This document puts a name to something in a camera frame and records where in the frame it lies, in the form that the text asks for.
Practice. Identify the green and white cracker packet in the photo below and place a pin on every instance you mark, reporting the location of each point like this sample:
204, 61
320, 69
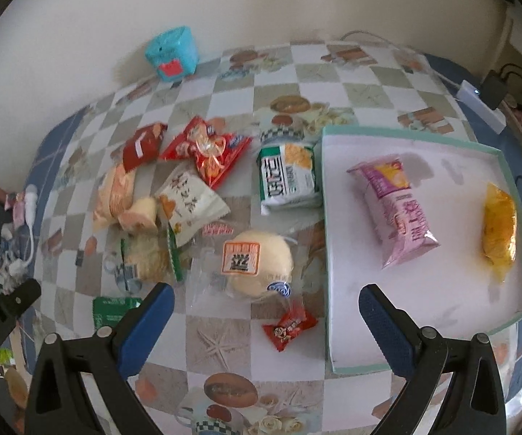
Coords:
288, 181

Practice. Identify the blue and white plastic bag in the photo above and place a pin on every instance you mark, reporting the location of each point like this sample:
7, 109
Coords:
5, 253

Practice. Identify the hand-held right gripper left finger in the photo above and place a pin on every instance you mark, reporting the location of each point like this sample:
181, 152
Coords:
148, 326

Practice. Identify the orange striped snack packet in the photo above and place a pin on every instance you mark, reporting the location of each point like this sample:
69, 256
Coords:
113, 195

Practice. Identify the black power adapter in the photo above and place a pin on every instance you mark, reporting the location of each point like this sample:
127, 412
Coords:
496, 88

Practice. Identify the turquoise box with red mouth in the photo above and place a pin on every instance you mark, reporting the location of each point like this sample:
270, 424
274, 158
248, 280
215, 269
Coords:
175, 50

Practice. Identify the small red candy packet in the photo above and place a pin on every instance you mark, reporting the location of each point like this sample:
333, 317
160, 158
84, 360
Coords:
288, 328

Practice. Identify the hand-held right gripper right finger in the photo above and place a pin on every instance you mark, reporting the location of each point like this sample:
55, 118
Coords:
386, 330

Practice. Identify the red printed snack packet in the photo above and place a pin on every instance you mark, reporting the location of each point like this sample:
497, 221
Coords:
188, 145
224, 161

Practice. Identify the white power strip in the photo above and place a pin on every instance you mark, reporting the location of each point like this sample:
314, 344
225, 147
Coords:
482, 108

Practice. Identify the round bun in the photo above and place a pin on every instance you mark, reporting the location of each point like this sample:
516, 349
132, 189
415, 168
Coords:
251, 263

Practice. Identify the round orange cake packet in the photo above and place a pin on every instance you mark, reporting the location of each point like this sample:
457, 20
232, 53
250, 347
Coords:
138, 215

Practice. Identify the pink snack packet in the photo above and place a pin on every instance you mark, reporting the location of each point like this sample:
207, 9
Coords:
401, 217

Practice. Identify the clear green noodle packet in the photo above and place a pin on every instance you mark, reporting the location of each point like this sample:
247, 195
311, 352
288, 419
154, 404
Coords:
145, 258

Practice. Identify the dark red snack packet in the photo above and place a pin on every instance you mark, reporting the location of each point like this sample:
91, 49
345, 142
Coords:
141, 147

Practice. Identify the white packet with orange print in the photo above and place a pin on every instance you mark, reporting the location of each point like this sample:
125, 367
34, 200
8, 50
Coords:
188, 204

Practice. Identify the yellow snack packet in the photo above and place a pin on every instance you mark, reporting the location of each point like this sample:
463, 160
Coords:
498, 226

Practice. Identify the checkered printed tablecloth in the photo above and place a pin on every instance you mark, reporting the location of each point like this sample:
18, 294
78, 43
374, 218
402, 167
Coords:
224, 340

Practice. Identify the white tray with teal rim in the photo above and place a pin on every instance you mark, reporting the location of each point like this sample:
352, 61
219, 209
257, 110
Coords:
360, 235

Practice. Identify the small pink packet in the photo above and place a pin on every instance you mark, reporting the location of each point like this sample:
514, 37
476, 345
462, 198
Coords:
16, 206

